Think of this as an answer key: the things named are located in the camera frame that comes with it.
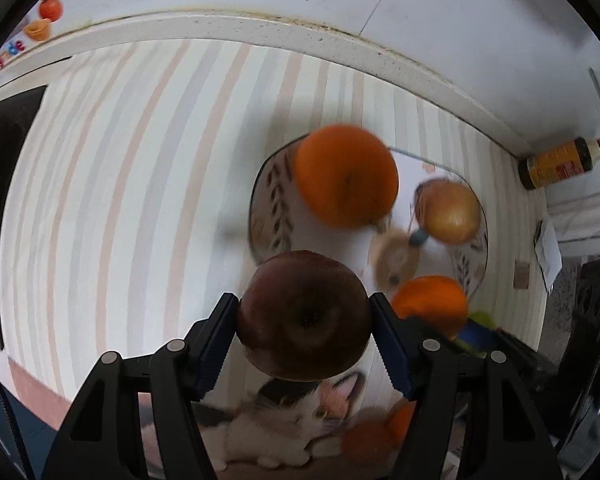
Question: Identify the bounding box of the cat print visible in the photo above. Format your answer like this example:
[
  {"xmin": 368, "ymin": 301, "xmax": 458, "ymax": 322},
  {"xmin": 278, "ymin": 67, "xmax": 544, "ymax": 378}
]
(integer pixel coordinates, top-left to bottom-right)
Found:
[{"xmin": 190, "ymin": 367, "xmax": 416, "ymax": 471}]

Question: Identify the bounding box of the striped table mat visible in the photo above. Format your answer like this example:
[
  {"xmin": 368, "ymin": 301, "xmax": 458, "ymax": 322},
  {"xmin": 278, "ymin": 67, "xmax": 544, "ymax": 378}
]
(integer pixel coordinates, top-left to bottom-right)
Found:
[{"xmin": 0, "ymin": 40, "xmax": 548, "ymax": 480}]

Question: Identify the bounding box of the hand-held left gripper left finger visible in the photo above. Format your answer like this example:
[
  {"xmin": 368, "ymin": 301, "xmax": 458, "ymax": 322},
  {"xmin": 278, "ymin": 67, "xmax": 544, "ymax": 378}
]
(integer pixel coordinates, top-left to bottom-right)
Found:
[{"xmin": 42, "ymin": 292, "xmax": 241, "ymax": 480}]

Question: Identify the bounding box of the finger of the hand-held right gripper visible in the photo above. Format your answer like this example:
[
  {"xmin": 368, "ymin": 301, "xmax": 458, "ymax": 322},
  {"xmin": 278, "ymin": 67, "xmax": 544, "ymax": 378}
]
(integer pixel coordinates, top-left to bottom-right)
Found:
[{"xmin": 457, "ymin": 322, "xmax": 556, "ymax": 386}]

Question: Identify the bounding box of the yellow-brown apple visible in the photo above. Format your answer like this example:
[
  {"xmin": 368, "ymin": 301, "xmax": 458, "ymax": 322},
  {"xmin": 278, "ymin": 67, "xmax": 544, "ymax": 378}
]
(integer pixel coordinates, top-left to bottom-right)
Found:
[{"xmin": 414, "ymin": 179, "xmax": 482, "ymax": 245}]

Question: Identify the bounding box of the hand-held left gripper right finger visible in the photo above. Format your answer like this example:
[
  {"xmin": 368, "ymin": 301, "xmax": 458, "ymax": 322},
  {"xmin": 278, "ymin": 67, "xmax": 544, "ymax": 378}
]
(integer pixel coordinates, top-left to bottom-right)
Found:
[{"xmin": 369, "ymin": 292, "xmax": 563, "ymax": 480}]

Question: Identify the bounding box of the colourful wall sticker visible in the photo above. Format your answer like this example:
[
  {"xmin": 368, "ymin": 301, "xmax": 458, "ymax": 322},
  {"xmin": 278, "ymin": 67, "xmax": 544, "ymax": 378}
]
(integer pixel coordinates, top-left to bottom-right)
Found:
[{"xmin": 0, "ymin": 0, "xmax": 63, "ymax": 73}]

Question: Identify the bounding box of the large orange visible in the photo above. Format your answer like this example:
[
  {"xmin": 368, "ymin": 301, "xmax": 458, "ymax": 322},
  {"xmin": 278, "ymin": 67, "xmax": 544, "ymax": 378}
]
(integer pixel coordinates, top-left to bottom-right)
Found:
[{"xmin": 294, "ymin": 124, "xmax": 400, "ymax": 230}]

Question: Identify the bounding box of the black gas stove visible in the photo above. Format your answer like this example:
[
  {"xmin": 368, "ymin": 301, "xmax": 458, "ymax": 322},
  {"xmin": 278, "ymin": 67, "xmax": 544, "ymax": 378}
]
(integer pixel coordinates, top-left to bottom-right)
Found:
[{"xmin": 0, "ymin": 85, "xmax": 48, "ymax": 351}]

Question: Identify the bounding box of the dark red apple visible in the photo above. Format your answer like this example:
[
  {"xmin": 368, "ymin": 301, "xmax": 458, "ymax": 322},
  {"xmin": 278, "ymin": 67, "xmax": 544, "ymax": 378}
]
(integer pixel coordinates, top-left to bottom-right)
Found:
[{"xmin": 236, "ymin": 250, "xmax": 373, "ymax": 381}]

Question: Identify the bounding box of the white leaf-print plate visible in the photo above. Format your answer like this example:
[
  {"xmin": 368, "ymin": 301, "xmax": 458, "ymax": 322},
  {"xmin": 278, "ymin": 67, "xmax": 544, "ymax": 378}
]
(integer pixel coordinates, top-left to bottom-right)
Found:
[{"xmin": 248, "ymin": 137, "xmax": 489, "ymax": 311}]

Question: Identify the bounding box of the dark sauce bottle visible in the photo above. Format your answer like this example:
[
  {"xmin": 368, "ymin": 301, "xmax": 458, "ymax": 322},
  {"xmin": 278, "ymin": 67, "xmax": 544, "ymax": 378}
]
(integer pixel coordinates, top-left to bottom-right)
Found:
[{"xmin": 517, "ymin": 135, "xmax": 600, "ymax": 191}]

